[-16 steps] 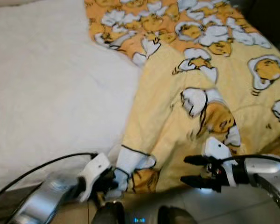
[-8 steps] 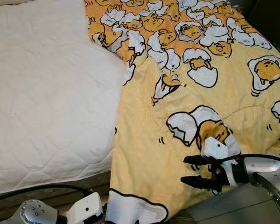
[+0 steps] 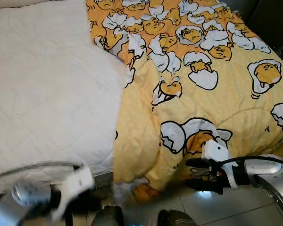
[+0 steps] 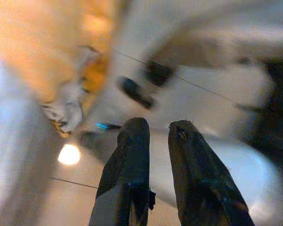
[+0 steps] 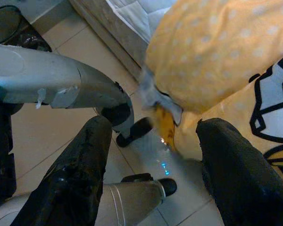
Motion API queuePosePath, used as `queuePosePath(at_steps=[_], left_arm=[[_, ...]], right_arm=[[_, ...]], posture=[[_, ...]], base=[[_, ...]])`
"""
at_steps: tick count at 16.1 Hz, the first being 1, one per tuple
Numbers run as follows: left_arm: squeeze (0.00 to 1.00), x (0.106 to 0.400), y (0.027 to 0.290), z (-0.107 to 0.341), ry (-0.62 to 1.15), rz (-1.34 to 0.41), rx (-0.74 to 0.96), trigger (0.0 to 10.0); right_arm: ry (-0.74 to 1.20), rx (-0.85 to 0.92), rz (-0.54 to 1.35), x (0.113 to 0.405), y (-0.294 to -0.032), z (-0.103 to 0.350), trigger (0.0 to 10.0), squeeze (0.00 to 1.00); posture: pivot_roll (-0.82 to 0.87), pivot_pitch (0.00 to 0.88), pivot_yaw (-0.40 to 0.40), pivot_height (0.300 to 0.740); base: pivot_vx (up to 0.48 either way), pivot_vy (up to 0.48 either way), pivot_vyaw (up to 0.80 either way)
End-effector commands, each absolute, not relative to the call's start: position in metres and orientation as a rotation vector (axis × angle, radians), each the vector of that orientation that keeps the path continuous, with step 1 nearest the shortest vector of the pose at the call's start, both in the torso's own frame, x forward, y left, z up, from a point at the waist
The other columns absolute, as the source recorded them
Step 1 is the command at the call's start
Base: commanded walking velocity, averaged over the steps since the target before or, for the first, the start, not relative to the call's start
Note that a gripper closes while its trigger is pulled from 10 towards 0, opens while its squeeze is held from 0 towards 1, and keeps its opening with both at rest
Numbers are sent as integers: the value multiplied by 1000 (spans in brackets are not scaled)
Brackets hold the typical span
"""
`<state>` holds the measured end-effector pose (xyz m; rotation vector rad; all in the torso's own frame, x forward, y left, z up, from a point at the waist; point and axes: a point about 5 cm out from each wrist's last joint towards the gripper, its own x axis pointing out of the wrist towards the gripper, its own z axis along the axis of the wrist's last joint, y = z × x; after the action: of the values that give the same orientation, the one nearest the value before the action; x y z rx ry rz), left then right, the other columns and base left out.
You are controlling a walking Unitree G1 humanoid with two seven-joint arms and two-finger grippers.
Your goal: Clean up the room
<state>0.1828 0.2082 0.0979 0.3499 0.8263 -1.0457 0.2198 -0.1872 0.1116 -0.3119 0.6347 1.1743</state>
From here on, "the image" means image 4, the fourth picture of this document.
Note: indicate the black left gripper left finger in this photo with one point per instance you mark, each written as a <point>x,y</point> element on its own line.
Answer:
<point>129,169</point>

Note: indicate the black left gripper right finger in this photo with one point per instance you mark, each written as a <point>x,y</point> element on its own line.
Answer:
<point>200,183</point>

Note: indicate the black slipper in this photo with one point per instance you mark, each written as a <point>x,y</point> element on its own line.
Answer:
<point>136,93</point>
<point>159,73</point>

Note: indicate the orange cartoon print blanket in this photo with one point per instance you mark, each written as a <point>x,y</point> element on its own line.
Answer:
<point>49,58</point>

